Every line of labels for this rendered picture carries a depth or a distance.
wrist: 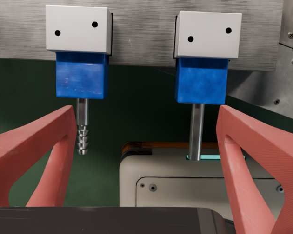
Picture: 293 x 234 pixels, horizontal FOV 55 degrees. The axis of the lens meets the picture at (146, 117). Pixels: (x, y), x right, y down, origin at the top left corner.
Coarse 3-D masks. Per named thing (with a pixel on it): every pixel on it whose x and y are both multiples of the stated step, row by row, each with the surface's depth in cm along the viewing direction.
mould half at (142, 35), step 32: (0, 0) 25; (32, 0) 25; (64, 0) 25; (96, 0) 25; (128, 0) 25; (160, 0) 25; (192, 0) 25; (224, 0) 25; (256, 0) 25; (0, 32) 26; (32, 32) 26; (128, 32) 25; (160, 32) 25; (256, 32) 25; (128, 64) 26; (160, 64) 26; (256, 64) 26
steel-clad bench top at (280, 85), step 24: (288, 0) 30; (288, 24) 30; (288, 48) 31; (168, 72) 31; (240, 72) 31; (264, 72) 31; (288, 72) 31; (240, 96) 32; (264, 96) 32; (288, 96) 32
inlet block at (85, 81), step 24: (48, 24) 23; (72, 24) 23; (96, 24) 24; (48, 48) 23; (72, 48) 23; (96, 48) 23; (72, 72) 25; (96, 72) 25; (72, 96) 25; (96, 96) 25
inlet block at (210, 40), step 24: (192, 24) 23; (216, 24) 23; (240, 24) 23; (192, 48) 23; (216, 48) 23; (192, 72) 25; (216, 72) 25; (192, 96) 25; (216, 96) 25; (192, 120) 26; (192, 144) 27
